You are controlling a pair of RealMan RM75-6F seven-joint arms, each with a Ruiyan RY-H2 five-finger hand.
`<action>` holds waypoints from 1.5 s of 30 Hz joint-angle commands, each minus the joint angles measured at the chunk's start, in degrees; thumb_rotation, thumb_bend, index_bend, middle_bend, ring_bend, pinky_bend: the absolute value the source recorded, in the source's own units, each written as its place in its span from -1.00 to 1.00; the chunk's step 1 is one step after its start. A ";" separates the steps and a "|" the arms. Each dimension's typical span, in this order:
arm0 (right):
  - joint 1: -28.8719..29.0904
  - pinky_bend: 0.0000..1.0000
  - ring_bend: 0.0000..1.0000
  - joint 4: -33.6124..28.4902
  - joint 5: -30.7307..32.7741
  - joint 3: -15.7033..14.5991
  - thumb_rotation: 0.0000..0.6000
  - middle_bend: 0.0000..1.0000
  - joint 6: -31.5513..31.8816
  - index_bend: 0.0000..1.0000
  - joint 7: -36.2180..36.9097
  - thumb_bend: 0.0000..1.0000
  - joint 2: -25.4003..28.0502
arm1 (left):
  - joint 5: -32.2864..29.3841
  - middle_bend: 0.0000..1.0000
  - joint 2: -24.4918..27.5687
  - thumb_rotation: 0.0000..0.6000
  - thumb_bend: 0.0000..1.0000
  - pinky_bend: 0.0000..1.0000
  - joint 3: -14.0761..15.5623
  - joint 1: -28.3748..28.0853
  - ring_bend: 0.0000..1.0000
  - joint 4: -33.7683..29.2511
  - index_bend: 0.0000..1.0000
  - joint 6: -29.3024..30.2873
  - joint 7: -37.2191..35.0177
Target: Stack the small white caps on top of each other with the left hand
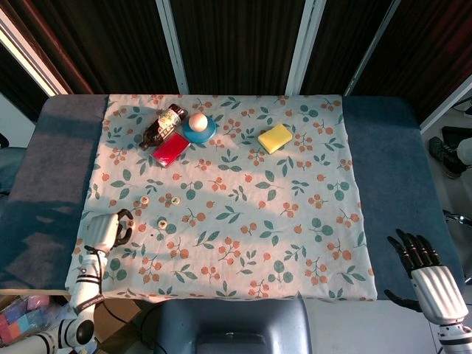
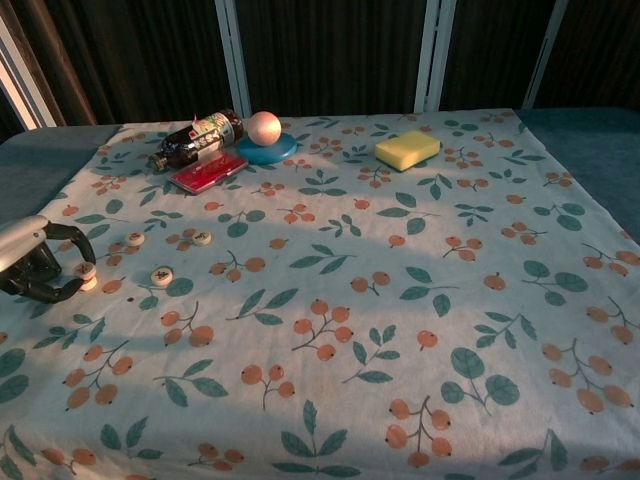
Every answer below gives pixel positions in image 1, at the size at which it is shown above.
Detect black shoe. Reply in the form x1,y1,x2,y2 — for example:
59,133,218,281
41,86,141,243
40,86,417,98
428,136,468,180

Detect blue round plate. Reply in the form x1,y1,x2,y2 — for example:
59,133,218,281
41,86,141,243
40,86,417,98
181,114,218,145

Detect blue grey moulded base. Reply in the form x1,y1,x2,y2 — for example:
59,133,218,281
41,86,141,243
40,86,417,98
153,297,313,354

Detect brown curtain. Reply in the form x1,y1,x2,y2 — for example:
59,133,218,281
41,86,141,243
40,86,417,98
10,0,94,94

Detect pale trouser leg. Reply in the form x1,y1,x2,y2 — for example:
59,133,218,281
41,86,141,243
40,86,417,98
456,138,472,167

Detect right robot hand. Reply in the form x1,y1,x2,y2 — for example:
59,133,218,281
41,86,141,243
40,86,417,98
383,228,466,326

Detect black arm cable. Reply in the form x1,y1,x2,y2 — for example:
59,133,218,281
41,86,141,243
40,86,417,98
83,244,108,296

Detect floral printed tablecloth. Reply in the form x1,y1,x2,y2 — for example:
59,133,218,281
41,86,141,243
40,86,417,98
64,94,378,303

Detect black floor mat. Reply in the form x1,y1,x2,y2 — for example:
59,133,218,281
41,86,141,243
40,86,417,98
440,125,472,147

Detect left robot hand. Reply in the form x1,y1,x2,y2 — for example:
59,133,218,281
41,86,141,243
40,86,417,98
83,208,134,254

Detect chrome metal rod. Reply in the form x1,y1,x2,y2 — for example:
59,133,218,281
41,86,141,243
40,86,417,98
442,209,472,226

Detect red flat tin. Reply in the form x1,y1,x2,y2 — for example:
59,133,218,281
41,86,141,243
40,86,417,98
152,131,192,169

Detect multicoloured packet bundle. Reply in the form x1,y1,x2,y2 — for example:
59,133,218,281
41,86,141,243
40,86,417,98
0,294,52,346

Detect white metal partition post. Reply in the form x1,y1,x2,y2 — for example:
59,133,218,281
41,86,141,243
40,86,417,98
154,0,191,95
342,0,401,97
285,0,327,96

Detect blue fabric table cover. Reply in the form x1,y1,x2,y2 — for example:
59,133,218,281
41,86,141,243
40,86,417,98
0,94,466,300

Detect pale pink ball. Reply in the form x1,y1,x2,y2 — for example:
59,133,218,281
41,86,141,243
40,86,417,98
188,112,209,133

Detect white angled frame bar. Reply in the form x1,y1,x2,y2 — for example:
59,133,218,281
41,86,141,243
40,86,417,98
418,73,472,134

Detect white window frame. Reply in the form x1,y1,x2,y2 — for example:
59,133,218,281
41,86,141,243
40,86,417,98
0,7,71,97

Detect yellow sponge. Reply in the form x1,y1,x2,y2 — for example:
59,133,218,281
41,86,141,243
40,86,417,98
257,123,294,155

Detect brown glass bottle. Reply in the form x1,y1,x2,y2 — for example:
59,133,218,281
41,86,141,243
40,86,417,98
139,103,187,150

